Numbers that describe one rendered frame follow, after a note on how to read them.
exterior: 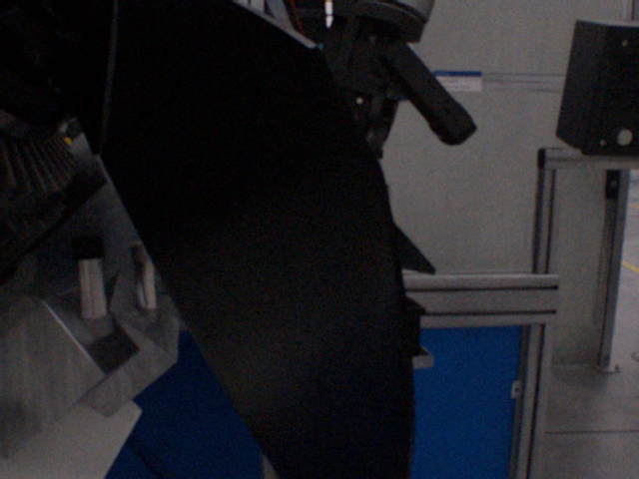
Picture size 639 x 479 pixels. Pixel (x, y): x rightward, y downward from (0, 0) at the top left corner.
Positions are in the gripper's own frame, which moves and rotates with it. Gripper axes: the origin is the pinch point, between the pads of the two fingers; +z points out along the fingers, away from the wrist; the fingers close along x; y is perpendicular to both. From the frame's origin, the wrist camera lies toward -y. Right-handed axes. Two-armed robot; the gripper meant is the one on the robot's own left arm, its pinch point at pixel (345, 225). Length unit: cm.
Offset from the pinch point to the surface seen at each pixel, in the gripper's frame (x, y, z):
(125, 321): 14.0, 15.2, 9.8
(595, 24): -25, -29, -35
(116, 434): 12.9, 14.1, 19.9
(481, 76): -171, -55, -51
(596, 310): -172, -142, 29
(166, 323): 9.3, 13.0, 11.0
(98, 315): 20.1, 15.5, 7.1
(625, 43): -21, -32, -32
